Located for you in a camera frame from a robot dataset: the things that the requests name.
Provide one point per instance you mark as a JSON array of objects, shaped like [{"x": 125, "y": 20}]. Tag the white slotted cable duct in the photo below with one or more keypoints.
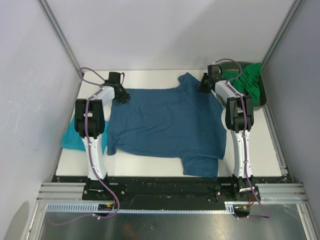
[{"x": 101, "y": 208}]

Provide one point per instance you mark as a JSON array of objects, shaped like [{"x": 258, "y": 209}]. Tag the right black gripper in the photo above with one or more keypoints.
[{"x": 201, "y": 87}]

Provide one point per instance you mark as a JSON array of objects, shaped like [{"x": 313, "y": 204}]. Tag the right aluminium frame post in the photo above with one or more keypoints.
[{"x": 294, "y": 8}]

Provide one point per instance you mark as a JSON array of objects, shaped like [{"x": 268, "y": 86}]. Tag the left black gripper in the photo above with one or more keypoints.
[{"x": 125, "y": 96}]

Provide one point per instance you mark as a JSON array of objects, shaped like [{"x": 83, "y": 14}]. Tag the dark blue t shirt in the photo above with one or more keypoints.
[{"x": 179, "y": 122}]

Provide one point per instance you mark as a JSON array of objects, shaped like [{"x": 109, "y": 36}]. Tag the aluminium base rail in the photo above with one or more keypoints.
[{"x": 283, "y": 189}]

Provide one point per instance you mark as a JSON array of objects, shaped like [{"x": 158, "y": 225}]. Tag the grey plastic bin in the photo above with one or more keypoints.
[{"x": 233, "y": 67}]

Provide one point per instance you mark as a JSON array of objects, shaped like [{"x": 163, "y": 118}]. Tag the left aluminium frame post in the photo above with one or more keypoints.
[{"x": 53, "y": 22}]

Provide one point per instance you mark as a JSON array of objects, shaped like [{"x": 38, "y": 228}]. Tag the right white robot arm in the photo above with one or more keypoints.
[{"x": 239, "y": 119}]

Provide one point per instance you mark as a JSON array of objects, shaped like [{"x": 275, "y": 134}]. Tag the teal folded t shirt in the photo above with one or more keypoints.
[{"x": 71, "y": 139}]

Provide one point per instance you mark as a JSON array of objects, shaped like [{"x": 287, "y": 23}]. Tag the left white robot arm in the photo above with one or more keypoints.
[{"x": 89, "y": 123}]

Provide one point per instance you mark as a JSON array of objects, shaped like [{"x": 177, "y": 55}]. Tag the green crumpled t shirt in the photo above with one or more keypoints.
[{"x": 248, "y": 82}]

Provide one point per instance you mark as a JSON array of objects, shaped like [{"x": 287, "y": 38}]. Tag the aluminium frame post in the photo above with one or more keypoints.
[
  {"x": 294, "y": 8},
  {"x": 53, "y": 22}
]

